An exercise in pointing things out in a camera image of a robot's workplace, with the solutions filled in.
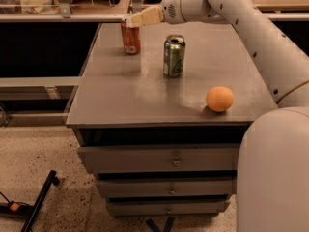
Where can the grey drawer cabinet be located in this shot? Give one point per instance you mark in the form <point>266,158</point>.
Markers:
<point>125,100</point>

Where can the orange fruit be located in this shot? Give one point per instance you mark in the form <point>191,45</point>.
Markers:
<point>219,99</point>

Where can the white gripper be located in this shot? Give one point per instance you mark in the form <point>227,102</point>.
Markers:
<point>171,8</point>

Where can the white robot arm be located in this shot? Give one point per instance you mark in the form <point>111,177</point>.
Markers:
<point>273,165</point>

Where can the bottom grey drawer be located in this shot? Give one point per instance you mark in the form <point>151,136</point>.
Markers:
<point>162,208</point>

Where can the top grey drawer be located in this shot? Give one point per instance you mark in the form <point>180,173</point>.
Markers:
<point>159,158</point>

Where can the metal shelf rail frame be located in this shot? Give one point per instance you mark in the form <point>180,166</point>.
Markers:
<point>103,11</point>

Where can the black stand leg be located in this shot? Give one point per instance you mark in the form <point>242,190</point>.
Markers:
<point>51,179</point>

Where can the red coke can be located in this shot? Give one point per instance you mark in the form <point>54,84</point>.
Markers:
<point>131,38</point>

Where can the middle grey drawer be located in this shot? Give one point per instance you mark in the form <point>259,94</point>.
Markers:
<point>169,187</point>

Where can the grey drawer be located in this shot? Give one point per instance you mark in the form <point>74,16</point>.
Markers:
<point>162,208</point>
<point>159,158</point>
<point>169,187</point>

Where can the orange clip on cable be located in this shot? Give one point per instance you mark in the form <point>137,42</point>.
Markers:
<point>14,207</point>

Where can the green soda can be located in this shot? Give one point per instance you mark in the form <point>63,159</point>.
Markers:
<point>173,56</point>

